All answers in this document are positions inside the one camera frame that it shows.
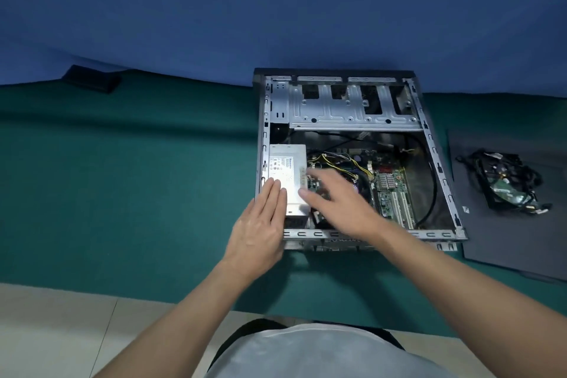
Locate silver power supply unit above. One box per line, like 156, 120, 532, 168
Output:
268, 144, 312, 218

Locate person's black shorts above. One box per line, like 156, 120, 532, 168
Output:
212, 318, 406, 366

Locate person's left forearm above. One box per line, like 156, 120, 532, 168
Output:
93, 258, 262, 378

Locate black flat base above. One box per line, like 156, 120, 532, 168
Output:
61, 64, 123, 95

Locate person's left hand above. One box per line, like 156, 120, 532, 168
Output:
223, 177, 289, 280

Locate black side panel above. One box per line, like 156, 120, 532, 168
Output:
446, 126, 567, 284

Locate person's right hand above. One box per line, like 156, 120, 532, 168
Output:
297, 168, 387, 245

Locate person's white shirt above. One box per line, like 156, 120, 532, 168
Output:
206, 323, 457, 378

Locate desktop computer case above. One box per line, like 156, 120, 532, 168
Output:
252, 67, 470, 255

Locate green motherboard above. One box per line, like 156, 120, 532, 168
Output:
305, 147, 418, 233

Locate silver metal drive cage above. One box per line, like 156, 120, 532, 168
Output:
288, 82, 424, 132

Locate blue cloth curtain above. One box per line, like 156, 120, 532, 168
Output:
0, 0, 567, 97

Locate yellow and black cable bundle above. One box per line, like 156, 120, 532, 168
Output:
306, 149, 376, 184

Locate black data cable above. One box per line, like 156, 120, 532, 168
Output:
455, 149, 489, 189

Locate person's right forearm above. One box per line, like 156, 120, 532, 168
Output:
370, 222, 567, 378

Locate green floor mat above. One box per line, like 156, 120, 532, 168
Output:
0, 70, 567, 340

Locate hard drive with cables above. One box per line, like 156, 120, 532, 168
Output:
485, 160, 539, 213

